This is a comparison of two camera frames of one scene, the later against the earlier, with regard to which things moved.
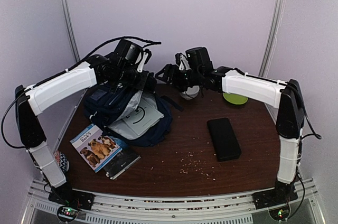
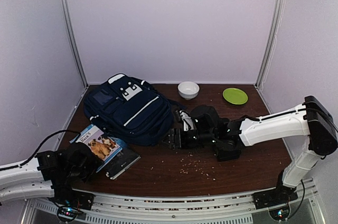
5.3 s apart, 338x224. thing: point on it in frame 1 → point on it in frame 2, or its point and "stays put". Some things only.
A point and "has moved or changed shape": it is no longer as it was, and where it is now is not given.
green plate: [234, 99] stays put
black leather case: [226, 145] stays put
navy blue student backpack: [106, 104] has moved or changed shape
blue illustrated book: [96, 148] stays put
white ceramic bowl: [191, 93] stays put
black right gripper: [171, 78] → [175, 134]
